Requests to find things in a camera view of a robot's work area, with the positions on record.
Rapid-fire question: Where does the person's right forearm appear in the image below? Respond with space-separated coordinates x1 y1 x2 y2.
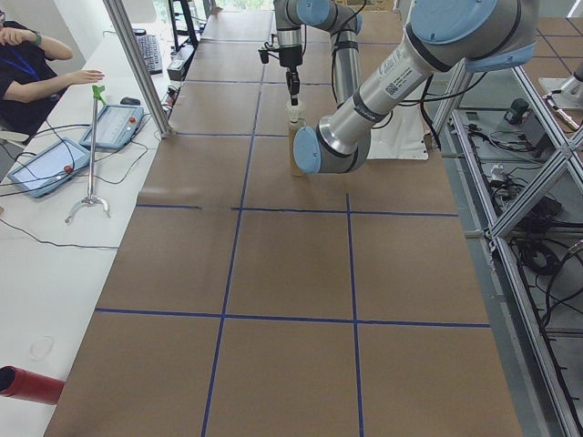
2 72 78 105

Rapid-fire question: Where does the dark equipment box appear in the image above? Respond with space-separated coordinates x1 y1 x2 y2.
165 45 196 83

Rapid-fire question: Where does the white square base plate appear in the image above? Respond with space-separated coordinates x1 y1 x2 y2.
537 76 583 117
366 107 431 162

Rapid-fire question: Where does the red cylindrical tube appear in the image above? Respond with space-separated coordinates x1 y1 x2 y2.
0 364 67 406

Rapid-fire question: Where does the person in black shirt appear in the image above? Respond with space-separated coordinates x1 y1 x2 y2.
0 8 77 142

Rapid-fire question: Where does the aluminium profile post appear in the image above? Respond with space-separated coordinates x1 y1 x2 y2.
103 0 175 139

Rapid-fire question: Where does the clear plastic lid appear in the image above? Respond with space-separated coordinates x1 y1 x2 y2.
28 335 56 361

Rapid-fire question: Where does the blue lanyard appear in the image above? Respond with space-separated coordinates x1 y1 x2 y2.
0 55 36 82

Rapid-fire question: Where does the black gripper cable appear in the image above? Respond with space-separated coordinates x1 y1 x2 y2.
298 25 313 87

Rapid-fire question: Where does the black cable bundle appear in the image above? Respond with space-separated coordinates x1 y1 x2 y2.
507 213 583 283

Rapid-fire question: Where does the black metal stand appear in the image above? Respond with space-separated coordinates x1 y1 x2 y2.
167 0 204 51

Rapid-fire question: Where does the tan cylindrical object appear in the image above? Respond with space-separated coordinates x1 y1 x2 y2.
550 96 579 128

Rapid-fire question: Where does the person's left hand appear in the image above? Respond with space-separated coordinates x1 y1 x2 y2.
0 25 36 47

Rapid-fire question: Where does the metal reacher grabber green handle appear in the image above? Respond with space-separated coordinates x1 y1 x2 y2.
65 84 112 225

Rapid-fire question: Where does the black keyboard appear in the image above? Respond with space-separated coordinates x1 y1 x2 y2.
133 27 164 76

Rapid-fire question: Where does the V-shaped aluminium frame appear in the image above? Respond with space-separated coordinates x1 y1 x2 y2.
430 58 583 437

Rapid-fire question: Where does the person's right hand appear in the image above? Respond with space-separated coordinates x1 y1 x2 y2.
72 68 106 86

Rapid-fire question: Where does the blue-grey teach pendant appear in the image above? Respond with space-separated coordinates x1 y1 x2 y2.
5 136 92 200
78 104 147 152

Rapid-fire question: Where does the black desk cable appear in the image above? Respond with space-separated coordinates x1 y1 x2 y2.
0 217 120 251

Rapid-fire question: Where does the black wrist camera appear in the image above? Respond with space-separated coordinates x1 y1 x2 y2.
257 41 280 66

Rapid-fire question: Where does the brown cardboard shuttlecock tube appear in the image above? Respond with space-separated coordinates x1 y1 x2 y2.
286 117 316 178

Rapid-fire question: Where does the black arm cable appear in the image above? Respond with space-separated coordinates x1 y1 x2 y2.
418 67 443 151

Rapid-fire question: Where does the dark green device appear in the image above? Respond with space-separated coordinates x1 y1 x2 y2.
502 97 533 125

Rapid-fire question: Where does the person's left forearm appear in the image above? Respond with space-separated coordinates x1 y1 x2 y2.
40 32 75 61

